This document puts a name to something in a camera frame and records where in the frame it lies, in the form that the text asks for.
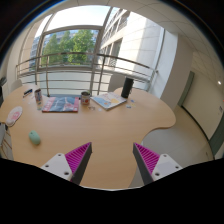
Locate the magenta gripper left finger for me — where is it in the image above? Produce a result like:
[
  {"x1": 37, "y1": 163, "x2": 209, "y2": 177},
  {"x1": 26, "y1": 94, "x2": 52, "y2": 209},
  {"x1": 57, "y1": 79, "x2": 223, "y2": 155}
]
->
[{"x1": 42, "y1": 143, "x2": 92, "y2": 185}]

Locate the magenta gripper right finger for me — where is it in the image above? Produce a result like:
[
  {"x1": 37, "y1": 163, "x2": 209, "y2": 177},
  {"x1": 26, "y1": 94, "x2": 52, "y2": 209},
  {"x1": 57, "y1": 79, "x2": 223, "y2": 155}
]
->
[{"x1": 133, "y1": 143, "x2": 182, "y2": 185}]

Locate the mint green computer mouse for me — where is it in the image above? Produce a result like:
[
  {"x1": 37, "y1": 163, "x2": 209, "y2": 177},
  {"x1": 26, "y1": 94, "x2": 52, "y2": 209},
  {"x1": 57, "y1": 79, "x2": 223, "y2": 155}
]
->
[{"x1": 28, "y1": 130, "x2": 41, "y2": 145}]

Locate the red blue mouse pad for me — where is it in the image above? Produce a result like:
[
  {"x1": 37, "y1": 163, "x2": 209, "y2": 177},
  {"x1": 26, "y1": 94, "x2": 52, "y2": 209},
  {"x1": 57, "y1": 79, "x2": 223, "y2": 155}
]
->
[{"x1": 42, "y1": 97, "x2": 79, "y2": 112}]

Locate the small plant pot mug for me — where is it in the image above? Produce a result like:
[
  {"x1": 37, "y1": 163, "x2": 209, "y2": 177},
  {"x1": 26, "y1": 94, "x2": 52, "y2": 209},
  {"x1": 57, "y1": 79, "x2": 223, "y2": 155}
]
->
[{"x1": 81, "y1": 91, "x2": 90, "y2": 105}]

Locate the colourful magazine book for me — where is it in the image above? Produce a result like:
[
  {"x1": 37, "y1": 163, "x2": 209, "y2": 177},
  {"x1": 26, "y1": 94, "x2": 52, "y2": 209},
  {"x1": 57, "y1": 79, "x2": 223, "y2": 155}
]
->
[{"x1": 91, "y1": 92, "x2": 126, "y2": 110}]

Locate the round white pink fan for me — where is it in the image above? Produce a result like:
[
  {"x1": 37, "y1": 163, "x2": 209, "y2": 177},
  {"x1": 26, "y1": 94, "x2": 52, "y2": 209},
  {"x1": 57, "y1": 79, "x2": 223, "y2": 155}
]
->
[{"x1": 6, "y1": 106, "x2": 23, "y2": 127}]

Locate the printed drink can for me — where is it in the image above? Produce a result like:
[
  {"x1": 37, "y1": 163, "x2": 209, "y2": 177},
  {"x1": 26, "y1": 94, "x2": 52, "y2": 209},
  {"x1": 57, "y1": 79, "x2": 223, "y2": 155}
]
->
[{"x1": 34, "y1": 88, "x2": 42, "y2": 104}]

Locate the small dark blue object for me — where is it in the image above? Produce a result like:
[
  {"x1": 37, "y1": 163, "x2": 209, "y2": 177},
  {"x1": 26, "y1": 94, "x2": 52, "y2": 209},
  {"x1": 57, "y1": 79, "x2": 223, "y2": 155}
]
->
[{"x1": 23, "y1": 89, "x2": 33, "y2": 98}]

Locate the metal window railing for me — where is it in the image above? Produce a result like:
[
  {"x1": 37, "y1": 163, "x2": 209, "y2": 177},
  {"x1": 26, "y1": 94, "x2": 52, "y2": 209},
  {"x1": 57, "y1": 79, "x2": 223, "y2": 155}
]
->
[{"x1": 16, "y1": 52, "x2": 158, "y2": 96}]

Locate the white chair backrest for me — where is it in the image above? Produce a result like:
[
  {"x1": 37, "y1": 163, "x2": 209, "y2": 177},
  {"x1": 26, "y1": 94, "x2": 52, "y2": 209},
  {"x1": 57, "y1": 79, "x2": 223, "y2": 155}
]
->
[{"x1": 10, "y1": 79, "x2": 22, "y2": 92}]

